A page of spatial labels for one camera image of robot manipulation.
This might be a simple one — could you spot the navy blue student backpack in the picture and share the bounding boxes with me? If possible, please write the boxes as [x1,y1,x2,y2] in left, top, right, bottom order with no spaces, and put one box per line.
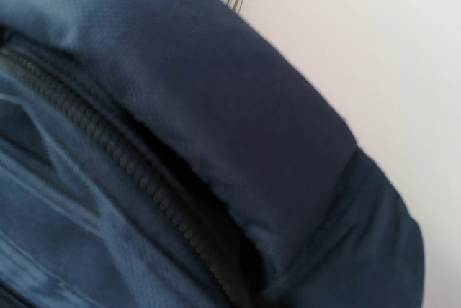
[1,0,425,307]

